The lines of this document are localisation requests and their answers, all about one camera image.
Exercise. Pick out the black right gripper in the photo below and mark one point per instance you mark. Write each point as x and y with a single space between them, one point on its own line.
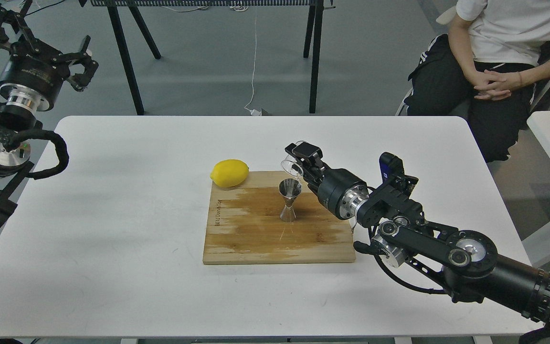
339 191

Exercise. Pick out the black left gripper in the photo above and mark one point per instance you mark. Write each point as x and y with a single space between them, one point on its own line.
29 76

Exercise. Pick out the steel double jigger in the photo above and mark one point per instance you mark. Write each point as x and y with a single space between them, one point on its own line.
290 190

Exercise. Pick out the clear plastic measuring cup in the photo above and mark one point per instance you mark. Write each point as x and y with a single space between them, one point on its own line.
291 166

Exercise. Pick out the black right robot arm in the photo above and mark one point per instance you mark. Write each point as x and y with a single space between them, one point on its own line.
418 254

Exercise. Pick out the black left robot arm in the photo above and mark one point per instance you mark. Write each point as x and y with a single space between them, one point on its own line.
17 125

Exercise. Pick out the yellow lemon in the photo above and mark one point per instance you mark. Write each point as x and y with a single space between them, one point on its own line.
229 173

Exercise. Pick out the wooden cutting board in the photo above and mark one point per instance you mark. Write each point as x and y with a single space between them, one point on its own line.
244 226

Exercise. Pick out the seated person white shirt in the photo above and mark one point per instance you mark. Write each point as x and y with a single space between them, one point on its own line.
492 55

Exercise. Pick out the black metal frame table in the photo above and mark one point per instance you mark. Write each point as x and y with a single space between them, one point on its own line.
215 61

